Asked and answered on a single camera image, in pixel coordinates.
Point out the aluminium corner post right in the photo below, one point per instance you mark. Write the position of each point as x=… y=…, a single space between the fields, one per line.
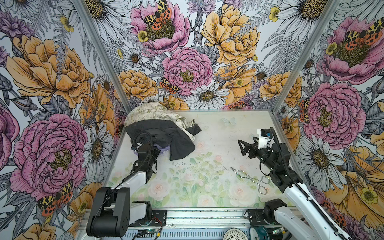
x=323 y=22

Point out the white round fan grille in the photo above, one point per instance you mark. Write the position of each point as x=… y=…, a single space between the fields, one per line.
x=235 y=234

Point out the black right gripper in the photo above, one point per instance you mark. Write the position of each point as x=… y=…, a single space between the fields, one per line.
x=253 y=147

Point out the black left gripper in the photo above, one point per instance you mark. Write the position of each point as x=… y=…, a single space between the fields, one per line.
x=154 y=149

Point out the teal tape roll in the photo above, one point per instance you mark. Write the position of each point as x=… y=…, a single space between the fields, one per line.
x=259 y=233

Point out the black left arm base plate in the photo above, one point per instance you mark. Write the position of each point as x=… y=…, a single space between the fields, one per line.
x=159 y=219

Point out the cream cloth with green print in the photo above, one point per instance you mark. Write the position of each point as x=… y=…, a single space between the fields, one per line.
x=156 y=111

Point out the aluminium corner post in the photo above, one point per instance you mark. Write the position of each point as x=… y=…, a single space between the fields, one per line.
x=323 y=22
x=93 y=35

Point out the aluminium front rail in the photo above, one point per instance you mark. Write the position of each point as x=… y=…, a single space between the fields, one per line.
x=192 y=224

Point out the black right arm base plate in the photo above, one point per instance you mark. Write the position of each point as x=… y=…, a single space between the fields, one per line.
x=255 y=217

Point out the aluminium corner post left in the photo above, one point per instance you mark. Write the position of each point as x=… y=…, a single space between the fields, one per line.
x=93 y=35

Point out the dark grey cloth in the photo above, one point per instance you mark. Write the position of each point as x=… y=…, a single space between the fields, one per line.
x=164 y=133

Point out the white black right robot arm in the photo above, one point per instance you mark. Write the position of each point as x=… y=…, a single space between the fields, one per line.
x=316 y=225

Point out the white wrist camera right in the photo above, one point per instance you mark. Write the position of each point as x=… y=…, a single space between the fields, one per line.
x=264 y=138

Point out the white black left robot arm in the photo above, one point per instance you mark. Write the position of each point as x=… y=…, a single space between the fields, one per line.
x=113 y=211

